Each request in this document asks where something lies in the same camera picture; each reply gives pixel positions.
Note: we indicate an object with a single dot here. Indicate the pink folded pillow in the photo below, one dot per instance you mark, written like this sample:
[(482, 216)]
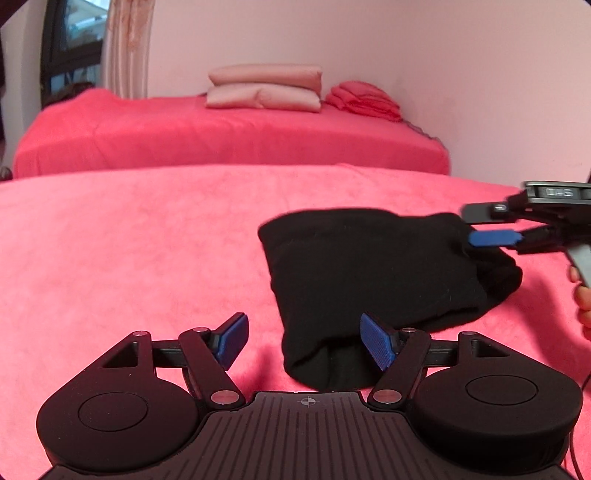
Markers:
[(263, 74), (258, 98)]

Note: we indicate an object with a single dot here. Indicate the stack of red folded cloth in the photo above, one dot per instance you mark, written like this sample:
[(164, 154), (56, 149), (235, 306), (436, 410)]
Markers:
[(364, 99)]

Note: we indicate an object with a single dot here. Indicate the person's right hand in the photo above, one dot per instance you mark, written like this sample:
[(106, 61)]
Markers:
[(582, 304)]

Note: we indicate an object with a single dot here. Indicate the dark framed window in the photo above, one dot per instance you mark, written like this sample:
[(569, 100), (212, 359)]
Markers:
[(74, 41)]

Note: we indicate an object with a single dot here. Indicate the black pants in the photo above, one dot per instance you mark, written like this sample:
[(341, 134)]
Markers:
[(369, 277)]

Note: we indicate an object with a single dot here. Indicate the bed with red sheet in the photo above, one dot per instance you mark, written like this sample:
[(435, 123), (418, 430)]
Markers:
[(207, 134)]

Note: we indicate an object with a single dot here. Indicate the patterned beige curtain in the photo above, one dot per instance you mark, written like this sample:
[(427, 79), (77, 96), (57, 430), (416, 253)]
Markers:
[(129, 46)]

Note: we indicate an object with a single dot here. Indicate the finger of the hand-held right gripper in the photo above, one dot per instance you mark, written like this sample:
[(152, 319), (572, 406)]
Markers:
[(482, 211), (491, 238)]

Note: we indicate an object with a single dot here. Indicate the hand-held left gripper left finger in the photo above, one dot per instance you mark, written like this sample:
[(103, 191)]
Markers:
[(231, 341)]

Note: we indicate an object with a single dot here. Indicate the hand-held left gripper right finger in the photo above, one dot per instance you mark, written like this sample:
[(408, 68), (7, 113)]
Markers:
[(377, 344)]

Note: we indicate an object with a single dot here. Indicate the pink blanket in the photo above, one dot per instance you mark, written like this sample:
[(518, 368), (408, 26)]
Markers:
[(138, 258)]

